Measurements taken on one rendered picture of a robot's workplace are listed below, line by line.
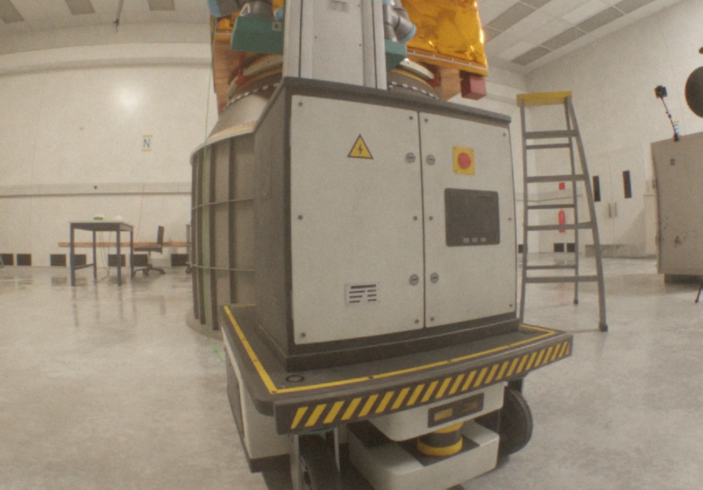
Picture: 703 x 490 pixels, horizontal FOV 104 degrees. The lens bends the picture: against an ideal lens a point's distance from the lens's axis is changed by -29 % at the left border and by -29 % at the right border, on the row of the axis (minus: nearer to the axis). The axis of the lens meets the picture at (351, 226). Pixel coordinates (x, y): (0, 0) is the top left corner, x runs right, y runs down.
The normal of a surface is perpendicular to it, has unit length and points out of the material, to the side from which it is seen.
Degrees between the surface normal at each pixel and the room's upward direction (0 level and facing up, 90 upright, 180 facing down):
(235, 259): 90
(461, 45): 91
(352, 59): 90
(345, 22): 90
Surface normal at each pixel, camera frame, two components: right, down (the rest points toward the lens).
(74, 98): 0.33, -0.04
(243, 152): -0.46, -0.03
